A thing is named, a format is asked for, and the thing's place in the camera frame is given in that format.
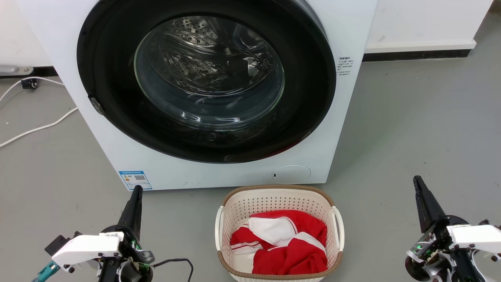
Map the blue energy label sticker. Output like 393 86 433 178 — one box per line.
119 170 153 191

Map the white perforated laundry basket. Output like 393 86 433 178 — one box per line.
214 185 345 282

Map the black round washer door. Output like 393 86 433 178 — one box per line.
77 0 337 164

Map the teal cable connector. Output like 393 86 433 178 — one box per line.
31 261 61 282

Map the red and white garment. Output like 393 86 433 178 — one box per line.
230 210 328 275

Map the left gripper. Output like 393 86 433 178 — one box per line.
97 185 155 282

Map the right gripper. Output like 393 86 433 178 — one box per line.
405 175 490 282

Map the white power cable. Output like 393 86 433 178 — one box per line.
0 76 79 148

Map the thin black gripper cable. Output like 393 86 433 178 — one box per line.
151 258 195 282

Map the white front-load washing machine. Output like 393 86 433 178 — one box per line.
16 0 379 192

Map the round white filter cover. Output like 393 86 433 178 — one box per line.
272 165 312 184

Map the small text warning sticker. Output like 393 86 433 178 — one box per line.
338 56 353 79

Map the grey metal floor bracket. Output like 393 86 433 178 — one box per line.
0 65 34 76

